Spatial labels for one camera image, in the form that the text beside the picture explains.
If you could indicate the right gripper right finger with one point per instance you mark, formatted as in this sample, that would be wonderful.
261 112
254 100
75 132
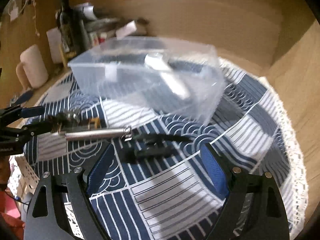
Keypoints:
218 169

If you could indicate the pink ceramic mug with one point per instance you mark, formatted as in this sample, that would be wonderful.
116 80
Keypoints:
31 70

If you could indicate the white shoehorn-shaped device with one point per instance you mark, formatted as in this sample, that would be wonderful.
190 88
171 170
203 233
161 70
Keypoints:
158 62

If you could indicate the white charger cube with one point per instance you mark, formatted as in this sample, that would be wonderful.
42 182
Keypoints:
111 72

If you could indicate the white handwritten note paper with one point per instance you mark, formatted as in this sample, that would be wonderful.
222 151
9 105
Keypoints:
54 40

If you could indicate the white card box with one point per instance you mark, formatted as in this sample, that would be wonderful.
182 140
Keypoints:
129 29

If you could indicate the blue patterned lace tablecloth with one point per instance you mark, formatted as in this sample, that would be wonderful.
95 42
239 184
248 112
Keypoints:
169 197

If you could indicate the black gold-banded cylinder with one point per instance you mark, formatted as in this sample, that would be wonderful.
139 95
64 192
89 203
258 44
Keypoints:
93 123

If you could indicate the silver metal tube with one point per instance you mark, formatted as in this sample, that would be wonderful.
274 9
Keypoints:
123 132

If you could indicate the red small box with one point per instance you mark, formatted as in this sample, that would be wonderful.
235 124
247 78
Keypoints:
102 37

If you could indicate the dark wine bottle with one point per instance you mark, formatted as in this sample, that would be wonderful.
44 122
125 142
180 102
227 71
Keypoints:
70 36

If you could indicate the wooden stick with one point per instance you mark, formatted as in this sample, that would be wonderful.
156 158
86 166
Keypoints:
63 57

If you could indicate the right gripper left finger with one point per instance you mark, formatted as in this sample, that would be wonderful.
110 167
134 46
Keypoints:
96 167

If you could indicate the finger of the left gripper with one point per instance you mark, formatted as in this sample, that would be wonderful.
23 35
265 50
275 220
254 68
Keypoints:
29 130
17 112

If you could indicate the clear plastic storage box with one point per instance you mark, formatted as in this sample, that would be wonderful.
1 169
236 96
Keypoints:
196 64

